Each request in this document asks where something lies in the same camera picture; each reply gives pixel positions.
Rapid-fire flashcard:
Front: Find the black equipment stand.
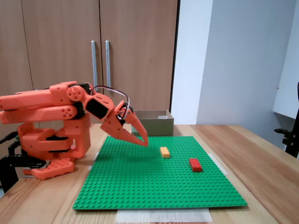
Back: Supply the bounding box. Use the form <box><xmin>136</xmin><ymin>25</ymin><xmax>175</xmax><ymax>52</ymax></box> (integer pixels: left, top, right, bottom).
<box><xmin>274</xmin><ymin>81</ymin><xmax>299</xmax><ymax>160</ymax></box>

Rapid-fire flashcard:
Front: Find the black cable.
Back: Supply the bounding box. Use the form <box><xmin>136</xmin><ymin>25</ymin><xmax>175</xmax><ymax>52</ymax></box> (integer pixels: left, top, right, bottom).
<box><xmin>7</xmin><ymin>140</ymin><xmax>23</xmax><ymax>156</ymax></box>
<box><xmin>0</xmin><ymin>131</ymin><xmax>20</xmax><ymax>144</ymax></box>

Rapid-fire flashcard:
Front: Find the red lego block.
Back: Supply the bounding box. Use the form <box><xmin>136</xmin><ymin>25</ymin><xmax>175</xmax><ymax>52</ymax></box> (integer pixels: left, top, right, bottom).
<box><xmin>189</xmin><ymin>158</ymin><xmax>203</xmax><ymax>173</ymax></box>

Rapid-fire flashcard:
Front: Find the brown cardboard box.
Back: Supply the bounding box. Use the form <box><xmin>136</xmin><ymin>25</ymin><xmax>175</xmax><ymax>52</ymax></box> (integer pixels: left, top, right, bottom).
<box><xmin>130</xmin><ymin>109</ymin><xmax>175</xmax><ymax>137</ymax></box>

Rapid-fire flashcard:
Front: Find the yellow lego block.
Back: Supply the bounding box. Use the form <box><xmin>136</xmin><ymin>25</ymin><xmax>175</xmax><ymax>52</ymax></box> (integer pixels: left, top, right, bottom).
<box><xmin>159</xmin><ymin>147</ymin><xmax>171</xmax><ymax>159</ymax></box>

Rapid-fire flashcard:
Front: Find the black table clamp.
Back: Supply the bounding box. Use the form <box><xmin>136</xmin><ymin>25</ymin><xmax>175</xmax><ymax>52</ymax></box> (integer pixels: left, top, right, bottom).
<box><xmin>0</xmin><ymin>154</ymin><xmax>47</xmax><ymax>194</ymax></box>

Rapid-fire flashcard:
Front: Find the masking tape strip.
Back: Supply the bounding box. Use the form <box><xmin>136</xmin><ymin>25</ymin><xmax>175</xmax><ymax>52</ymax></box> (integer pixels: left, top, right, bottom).
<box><xmin>88</xmin><ymin>151</ymin><xmax>100</xmax><ymax>171</ymax></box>
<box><xmin>210</xmin><ymin>153</ymin><xmax>229</xmax><ymax>176</ymax></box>
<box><xmin>115</xmin><ymin>208</ymin><xmax>213</xmax><ymax>224</ymax></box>

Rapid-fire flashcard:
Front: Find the wooden cabinet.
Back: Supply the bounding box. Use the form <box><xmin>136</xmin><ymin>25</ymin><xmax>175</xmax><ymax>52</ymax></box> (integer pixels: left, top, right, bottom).
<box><xmin>0</xmin><ymin>0</ymin><xmax>180</xmax><ymax>126</ymax></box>

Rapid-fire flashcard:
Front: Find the green lego baseplate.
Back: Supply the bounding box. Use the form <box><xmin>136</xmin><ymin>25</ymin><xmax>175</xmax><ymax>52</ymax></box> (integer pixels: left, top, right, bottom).
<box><xmin>72</xmin><ymin>136</ymin><xmax>248</xmax><ymax>211</ymax></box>

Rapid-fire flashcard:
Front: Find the gripper motor cable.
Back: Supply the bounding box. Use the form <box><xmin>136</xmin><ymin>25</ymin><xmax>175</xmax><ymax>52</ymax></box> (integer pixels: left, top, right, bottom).
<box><xmin>91</xmin><ymin>85</ymin><xmax>130</xmax><ymax>119</ymax></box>

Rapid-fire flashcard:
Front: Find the metal cabinet handle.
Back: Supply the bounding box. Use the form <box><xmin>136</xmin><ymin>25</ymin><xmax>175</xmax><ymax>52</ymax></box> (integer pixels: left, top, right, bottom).
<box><xmin>91</xmin><ymin>41</ymin><xmax>99</xmax><ymax>87</ymax></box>
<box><xmin>105</xmin><ymin>41</ymin><xmax>112</xmax><ymax>89</ymax></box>

